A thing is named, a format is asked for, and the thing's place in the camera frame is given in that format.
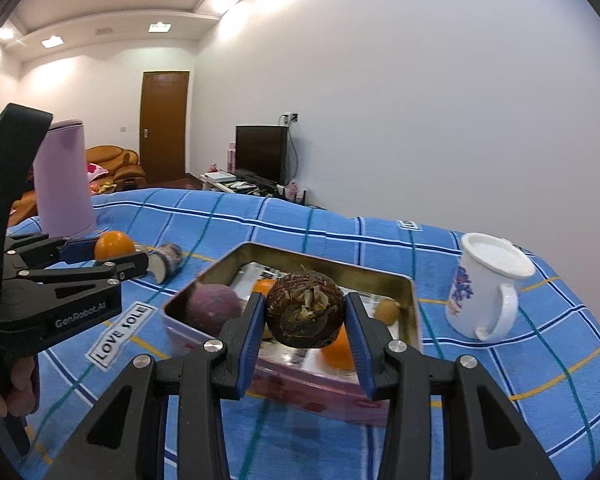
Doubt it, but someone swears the brown wooden door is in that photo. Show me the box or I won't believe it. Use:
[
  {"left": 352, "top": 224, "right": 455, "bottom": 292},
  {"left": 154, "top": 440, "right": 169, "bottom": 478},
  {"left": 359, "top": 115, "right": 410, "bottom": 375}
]
[{"left": 141, "top": 71, "right": 191, "bottom": 184}]

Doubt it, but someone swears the white floral mug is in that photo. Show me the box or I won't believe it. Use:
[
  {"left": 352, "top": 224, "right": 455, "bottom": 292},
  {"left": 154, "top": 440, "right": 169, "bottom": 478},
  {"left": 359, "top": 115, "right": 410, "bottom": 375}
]
[{"left": 445, "top": 232, "right": 537, "bottom": 343}]

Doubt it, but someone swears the pink tin box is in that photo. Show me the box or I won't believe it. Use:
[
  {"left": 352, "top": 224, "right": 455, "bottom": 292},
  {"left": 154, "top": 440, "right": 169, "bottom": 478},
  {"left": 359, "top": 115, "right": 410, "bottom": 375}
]
[{"left": 162, "top": 241, "right": 423, "bottom": 428}]

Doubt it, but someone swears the person's left hand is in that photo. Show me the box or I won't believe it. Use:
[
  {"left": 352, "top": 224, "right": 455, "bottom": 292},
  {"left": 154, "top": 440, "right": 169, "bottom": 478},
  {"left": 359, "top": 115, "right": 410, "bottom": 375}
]
[{"left": 0, "top": 355, "right": 38, "bottom": 418}]

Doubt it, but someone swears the purple round fruit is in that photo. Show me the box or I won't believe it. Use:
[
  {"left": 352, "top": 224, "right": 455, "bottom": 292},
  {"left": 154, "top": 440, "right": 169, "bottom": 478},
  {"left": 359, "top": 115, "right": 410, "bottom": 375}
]
[{"left": 186, "top": 283, "right": 244, "bottom": 337}]

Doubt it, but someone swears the black power cable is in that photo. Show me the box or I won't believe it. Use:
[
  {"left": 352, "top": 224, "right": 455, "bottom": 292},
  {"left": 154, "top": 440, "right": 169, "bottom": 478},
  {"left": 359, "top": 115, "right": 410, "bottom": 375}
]
[{"left": 287, "top": 124, "right": 301, "bottom": 186}]

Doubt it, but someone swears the brown wrinkled fruit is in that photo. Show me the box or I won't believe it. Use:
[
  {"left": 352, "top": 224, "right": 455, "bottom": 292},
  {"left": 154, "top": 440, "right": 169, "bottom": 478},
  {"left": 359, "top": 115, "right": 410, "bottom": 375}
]
[{"left": 265, "top": 269, "right": 345, "bottom": 350}]

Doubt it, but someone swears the black television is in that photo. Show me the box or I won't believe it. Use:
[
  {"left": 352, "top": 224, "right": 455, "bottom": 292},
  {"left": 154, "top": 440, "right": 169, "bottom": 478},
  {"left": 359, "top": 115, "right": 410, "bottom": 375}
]
[{"left": 235, "top": 124, "right": 288, "bottom": 186}]

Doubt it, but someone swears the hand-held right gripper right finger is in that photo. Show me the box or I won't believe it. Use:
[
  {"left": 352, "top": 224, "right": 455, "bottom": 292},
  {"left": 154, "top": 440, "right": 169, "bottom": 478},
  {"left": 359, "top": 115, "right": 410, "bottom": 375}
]
[{"left": 344, "top": 291, "right": 561, "bottom": 480}]

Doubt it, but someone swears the white television stand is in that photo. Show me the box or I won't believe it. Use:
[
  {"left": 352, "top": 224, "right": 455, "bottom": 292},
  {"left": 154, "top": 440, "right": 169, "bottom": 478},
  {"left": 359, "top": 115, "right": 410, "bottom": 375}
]
[{"left": 200, "top": 170, "right": 286, "bottom": 198}]

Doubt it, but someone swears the yellow-green round fruit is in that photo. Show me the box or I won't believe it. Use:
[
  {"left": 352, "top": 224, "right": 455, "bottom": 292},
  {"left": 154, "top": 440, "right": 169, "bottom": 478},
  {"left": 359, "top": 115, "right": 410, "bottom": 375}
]
[{"left": 375, "top": 297, "right": 401, "bottom": 325}]

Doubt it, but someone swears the blue plaid blanket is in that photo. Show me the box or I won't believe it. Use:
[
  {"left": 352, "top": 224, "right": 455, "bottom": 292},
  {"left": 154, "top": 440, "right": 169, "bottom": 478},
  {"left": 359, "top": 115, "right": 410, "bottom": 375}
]
[{"left": 5, "top": 187, "right": 600, "bottom": 480}]

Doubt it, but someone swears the brown leather armchair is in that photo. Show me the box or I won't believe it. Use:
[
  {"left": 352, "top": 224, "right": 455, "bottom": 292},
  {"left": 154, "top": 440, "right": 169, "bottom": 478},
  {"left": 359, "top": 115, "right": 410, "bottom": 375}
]
[{"left": 85, "top": 145, "right": 147, "bottom": 192}]

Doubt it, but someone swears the brown leather sofa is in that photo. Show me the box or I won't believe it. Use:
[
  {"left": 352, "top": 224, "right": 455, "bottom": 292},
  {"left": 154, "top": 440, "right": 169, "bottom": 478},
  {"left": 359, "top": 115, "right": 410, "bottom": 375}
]
[{"left": 7, "top": 190, "right": 41, "bottom": 228}]

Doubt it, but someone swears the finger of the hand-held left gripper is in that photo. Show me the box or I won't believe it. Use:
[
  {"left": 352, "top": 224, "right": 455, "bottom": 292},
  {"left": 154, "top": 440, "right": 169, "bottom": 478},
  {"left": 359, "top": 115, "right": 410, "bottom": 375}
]
[
  {"left": 7, "top": 234, "right": 101, "bottom": 266},
  {"left": 17, "top": 251, "right": 150, "bottom": 286}
]

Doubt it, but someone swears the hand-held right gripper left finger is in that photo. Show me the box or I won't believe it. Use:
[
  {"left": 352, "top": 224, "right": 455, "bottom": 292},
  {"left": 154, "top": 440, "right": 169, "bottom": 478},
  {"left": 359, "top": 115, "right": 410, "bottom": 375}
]
[{"left": 45, "top": 290, "right": 267, "bottom": 480}]

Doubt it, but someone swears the purple kettle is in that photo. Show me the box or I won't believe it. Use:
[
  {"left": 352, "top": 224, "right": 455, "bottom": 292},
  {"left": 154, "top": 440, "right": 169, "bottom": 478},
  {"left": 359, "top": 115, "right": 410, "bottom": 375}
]
[{"left": 32, "top": 119, "right": 97, "bottom": 239}]

